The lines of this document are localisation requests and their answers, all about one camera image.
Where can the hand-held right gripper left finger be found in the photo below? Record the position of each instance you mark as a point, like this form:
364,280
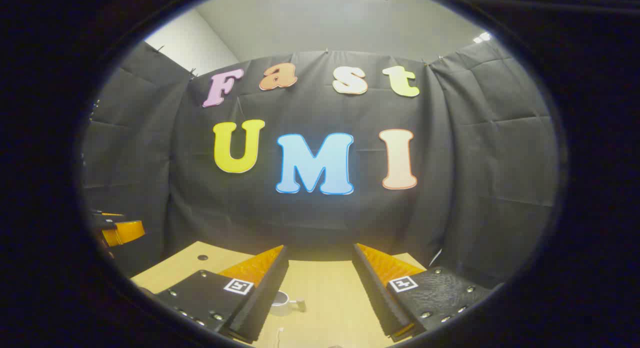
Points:
267,293

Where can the black backdrop cloth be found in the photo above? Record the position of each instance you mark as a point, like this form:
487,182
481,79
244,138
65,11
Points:
450,162

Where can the light wooden desktop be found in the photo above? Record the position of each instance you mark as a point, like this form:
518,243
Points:
330,298

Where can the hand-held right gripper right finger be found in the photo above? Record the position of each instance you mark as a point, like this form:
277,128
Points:
375,293

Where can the white cup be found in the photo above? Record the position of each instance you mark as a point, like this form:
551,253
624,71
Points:
285,308

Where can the small ceiling spot light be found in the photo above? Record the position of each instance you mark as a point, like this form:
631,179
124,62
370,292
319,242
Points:
483,37

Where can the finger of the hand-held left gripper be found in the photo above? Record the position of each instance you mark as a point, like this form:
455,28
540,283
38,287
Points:
125,233

